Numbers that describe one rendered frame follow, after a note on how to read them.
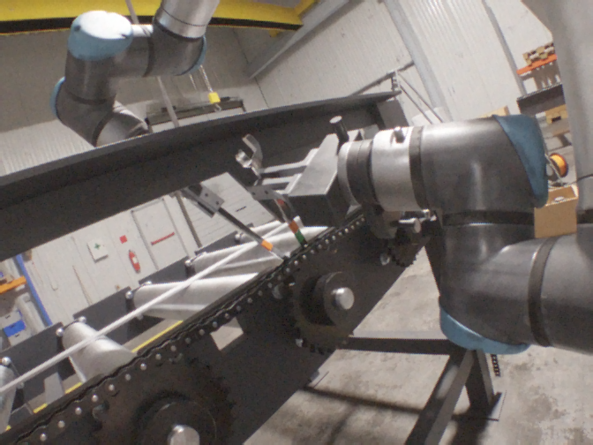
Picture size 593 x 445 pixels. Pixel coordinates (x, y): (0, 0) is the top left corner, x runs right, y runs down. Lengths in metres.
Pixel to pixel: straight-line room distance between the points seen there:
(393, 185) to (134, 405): 0.34
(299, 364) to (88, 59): 0.56
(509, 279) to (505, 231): 0.04
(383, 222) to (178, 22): 0.42
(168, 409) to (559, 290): 0.35
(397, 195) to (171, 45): 0.43
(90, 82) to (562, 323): 0.61
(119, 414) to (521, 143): 0.45
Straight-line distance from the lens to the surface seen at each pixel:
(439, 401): 1.03
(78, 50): 0.54
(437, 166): 0.32
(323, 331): 0.51
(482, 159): 0.31
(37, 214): 0.43
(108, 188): 0.45
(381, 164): 0.33
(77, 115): 0.61
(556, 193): 2.90
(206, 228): 10.75
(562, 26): 0.30
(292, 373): 0.54
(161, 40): 0.59
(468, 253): 0.30
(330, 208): 0.35
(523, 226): 0.32
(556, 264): 0.27
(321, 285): 0.49
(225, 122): 0.46
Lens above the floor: 1.05
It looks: 6 degrees down
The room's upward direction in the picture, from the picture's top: 24 degrees counter-clockwise
